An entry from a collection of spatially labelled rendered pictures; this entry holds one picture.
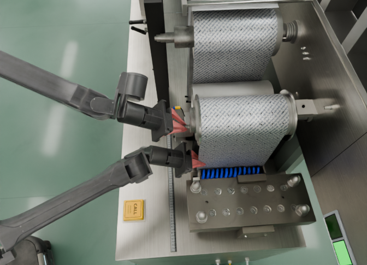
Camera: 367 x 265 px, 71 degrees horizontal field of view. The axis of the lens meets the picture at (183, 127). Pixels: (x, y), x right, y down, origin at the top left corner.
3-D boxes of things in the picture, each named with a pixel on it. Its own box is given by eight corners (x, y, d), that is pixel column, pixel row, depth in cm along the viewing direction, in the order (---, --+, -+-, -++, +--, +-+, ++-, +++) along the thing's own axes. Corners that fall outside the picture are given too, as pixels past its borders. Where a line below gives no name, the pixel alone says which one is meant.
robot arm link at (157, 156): (147, 164, 74) (151, 144, 75) (139, 162, 80) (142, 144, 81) (169, 167, 77) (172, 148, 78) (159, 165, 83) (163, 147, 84)
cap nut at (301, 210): (294, 205, 84) (299, 201, 80) (305, 204, 84) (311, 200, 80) (296, 217, 82) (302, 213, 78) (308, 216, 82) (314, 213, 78)
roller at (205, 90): (190, 98, 95) (191, 76, 84) (259, 94, 96) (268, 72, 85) (193, 126, 89) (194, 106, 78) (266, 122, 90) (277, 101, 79)
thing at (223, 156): (196, 169, 91) (199, 145, 75) (262, 165, 92) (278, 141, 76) (196, 170, 91) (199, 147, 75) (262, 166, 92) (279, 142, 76)
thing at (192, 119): (190, 115, 69) (190, 138, 73) (197, 115, 69) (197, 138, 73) (188, 102, 75) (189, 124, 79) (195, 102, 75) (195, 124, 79)
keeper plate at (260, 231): (235, 232, 91) (242, 227, 81) (264, 230, 91) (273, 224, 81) (237, 240, 89) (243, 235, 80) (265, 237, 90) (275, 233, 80)
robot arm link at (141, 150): (137, 184, 73) (125, 157, 72) (125, 179, 84) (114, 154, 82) (171, 165, 79) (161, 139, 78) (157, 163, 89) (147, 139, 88)
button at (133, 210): (125, 201, 97) (123, 200, 95) (143, 200, 97) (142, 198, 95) (124, 221, 93) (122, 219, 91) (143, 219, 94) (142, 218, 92)
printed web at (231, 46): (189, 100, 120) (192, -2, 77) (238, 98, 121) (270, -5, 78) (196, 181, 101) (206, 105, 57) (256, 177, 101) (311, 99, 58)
